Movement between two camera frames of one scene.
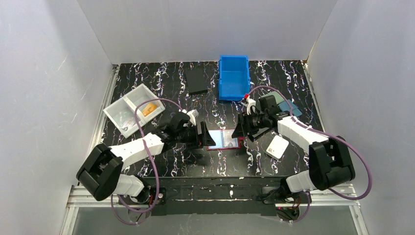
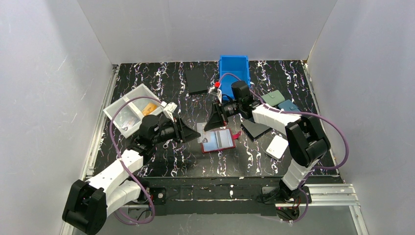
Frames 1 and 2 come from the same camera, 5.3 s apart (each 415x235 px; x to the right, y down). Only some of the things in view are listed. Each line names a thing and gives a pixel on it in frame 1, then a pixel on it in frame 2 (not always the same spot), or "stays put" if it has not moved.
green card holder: x=279 y=99 stays put
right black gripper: x=245 y=125 to x=219 y=112
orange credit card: x=149 y=108 stays put
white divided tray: x=121 y=112 stays put
